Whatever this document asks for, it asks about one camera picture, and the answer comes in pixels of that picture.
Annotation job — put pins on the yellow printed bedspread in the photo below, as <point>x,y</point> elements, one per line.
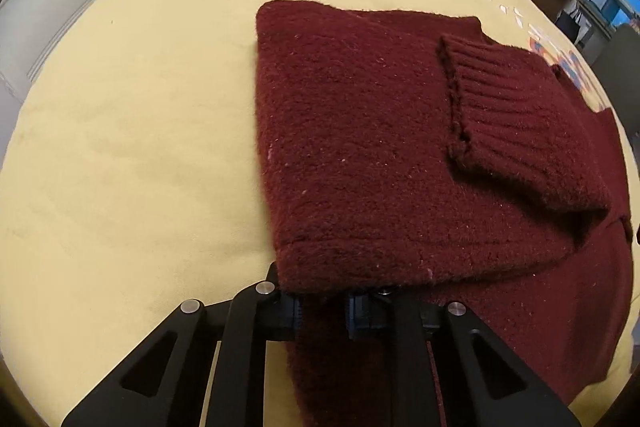
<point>140,157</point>

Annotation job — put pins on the dark red knitted sweater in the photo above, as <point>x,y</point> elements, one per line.
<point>375,157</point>

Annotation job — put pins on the black shopping bag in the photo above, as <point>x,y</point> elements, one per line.
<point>574,26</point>

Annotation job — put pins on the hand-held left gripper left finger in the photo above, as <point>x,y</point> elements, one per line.
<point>287,317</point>

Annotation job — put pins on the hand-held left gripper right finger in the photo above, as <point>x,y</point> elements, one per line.
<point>357,317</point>

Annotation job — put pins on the grey office chair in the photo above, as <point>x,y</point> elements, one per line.
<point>620,62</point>

